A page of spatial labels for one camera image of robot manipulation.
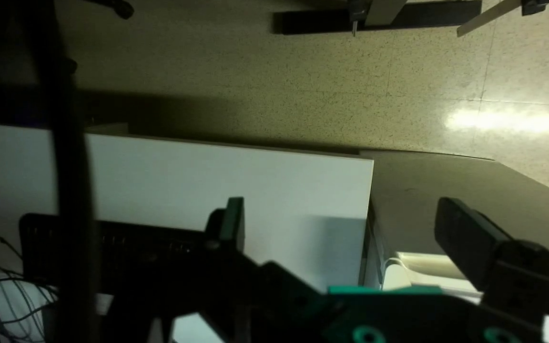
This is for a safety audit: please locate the black furniture base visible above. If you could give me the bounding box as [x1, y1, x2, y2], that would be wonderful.
[270, 0, 484, 38]

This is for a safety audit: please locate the light wooden slat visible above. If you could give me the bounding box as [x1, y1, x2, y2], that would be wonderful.
[455, 0, 526, 38]

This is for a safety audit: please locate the black keyboard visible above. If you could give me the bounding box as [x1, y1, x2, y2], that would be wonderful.
[17, 212, 224, 296]

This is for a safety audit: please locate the thick black cable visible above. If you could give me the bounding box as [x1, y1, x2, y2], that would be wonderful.
[28, 0, 102, 343]

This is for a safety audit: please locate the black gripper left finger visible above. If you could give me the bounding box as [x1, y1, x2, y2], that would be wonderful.
[204, 197, 322, 321]

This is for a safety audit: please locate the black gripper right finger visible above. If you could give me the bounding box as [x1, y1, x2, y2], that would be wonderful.
[434, 197, 549, 334]

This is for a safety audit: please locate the white board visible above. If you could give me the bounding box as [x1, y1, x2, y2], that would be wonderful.
[0, 122, 375, 343]

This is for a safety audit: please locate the white curved plastic object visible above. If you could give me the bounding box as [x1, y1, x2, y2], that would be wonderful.
[381, 250, 484, 303]

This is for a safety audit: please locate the grey cabinet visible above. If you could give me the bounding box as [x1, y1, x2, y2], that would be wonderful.
[358, 149, 549, 292]

